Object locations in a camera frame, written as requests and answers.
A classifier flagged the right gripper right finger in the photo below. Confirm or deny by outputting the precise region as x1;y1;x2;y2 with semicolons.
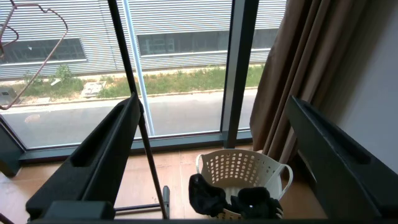
285;95;398;220

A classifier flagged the brown curtain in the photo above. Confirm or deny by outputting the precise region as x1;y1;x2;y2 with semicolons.
249;0;369;162

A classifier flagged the black clothes rack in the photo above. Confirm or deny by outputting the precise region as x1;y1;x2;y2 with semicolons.
107;0;171;220

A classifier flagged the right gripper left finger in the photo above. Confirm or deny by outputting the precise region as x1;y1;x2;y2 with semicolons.
25;93;142;220

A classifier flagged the white laundry basket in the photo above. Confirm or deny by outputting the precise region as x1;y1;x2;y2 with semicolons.
195;148;294;220

